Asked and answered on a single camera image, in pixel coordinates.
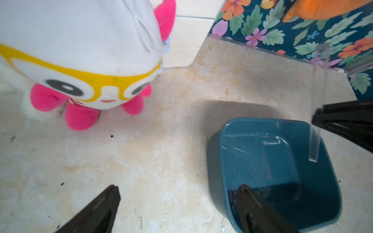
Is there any teal plastic storage box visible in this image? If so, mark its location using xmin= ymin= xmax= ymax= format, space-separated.
xmin=207 ymin=118 xmax=342 ymax=233

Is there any pink white plush doll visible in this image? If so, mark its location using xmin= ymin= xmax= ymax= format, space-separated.
xmin=1 ymin=1 xmax=176 ymax=131

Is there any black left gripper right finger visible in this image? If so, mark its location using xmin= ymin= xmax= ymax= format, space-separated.
xmin=237 ymin=184 xmax=299 ymax=233

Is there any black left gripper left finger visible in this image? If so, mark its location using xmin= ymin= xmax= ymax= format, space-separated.
xmin=57 ymin=185 xmax=121 ymax=233

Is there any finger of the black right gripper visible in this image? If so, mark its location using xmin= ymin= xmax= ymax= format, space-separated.
xmin=311 ymin=98 xmax=373 ymax=152

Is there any orange shark plush toy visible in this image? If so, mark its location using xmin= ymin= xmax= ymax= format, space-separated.
xmin=282 ymin=0 xmax=372 ymax=23

